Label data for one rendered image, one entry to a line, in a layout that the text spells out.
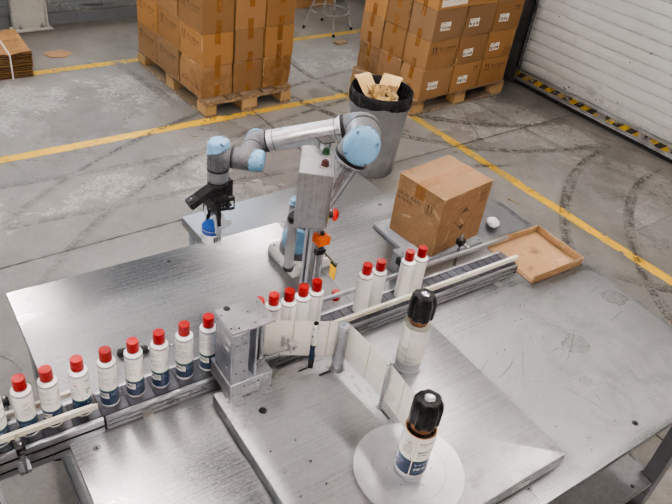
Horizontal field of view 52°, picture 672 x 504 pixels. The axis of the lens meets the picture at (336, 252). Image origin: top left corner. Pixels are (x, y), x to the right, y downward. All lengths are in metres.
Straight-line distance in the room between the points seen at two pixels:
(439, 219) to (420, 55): 3.30
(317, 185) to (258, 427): 0.70
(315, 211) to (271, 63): 3.79
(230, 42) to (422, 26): 1.53
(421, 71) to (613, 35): 1.69
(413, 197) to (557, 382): 0.89
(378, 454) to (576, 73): 5.22
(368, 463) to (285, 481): 0.23
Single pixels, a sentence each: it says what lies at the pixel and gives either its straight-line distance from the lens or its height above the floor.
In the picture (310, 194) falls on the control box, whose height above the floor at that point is 1.41.
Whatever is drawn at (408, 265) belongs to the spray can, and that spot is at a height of 1.04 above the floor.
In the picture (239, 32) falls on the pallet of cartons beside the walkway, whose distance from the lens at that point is 5.47.
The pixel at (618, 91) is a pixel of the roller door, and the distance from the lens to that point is 6.53.
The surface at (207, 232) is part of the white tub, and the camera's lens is 2.47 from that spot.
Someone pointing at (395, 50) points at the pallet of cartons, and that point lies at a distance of 6.06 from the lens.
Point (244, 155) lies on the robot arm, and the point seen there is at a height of 1.33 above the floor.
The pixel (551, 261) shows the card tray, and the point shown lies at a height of 0.83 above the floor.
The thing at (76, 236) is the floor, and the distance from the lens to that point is 4.23.
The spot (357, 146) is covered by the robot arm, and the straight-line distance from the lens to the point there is 2.19.
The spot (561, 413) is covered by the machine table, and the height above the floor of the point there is 0.83.
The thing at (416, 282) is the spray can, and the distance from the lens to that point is 2.47.
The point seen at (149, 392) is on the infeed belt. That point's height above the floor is 0.88.
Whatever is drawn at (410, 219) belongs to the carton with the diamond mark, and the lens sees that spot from 2.78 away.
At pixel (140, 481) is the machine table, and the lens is 1.98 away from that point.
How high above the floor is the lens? 2.44
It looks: 36 degrees down
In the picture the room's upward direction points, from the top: 9 degrees clockwise
